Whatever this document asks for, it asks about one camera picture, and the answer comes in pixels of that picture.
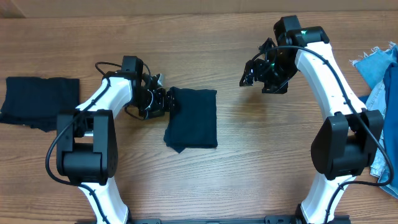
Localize dark navy t-shirt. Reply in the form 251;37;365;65
164;87;218;153

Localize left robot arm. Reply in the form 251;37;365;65
45;56;174;223

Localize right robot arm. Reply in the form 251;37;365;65
239;16;384;223

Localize light blue denim jeans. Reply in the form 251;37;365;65
351;42;397;198

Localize folded black cloth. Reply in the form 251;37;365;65
1;77;80;132

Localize blue garment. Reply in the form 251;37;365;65
356;62;397;194

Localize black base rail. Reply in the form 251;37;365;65
74;214;352;224

